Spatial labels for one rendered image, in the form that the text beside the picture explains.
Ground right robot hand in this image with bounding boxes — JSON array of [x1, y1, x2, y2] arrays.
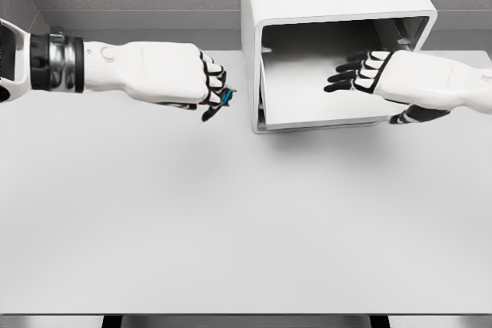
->
[[324, 49, 467, 126]]

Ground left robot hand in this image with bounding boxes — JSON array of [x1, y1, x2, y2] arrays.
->
[[123, 41, 238, 123]]

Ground blue load switch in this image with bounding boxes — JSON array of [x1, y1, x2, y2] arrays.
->
[[219, 88, 238, 108]]

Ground white cabinet drawer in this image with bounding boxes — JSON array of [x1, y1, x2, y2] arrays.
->
[[258, 48, 390, 132]]

